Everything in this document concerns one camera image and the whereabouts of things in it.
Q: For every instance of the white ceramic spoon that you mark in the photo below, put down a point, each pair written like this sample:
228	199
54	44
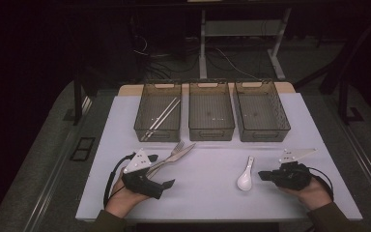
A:
244	182

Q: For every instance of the person's left hand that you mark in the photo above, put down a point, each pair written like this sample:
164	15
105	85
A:
122	199

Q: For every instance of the black metal stand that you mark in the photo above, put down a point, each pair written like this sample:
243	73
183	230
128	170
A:
344	100

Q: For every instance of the white metal desk frame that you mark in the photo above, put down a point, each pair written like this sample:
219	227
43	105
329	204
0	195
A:
202	48

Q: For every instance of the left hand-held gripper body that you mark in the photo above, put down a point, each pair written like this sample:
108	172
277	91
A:
140	185

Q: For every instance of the metal forks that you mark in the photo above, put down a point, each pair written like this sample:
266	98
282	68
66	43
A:
180	155

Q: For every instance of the steel fork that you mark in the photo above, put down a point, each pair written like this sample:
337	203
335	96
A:
177	148

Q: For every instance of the metal floor rail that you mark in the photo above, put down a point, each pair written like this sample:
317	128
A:
367	158
58	167

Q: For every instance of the smoky clear plastic bin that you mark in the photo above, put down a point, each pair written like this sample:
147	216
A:
157	112
211	112
259	112

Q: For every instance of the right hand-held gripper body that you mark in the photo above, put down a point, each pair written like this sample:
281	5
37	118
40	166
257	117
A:
291	177

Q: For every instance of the person's right hand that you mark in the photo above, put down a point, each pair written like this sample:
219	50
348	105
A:
315	195

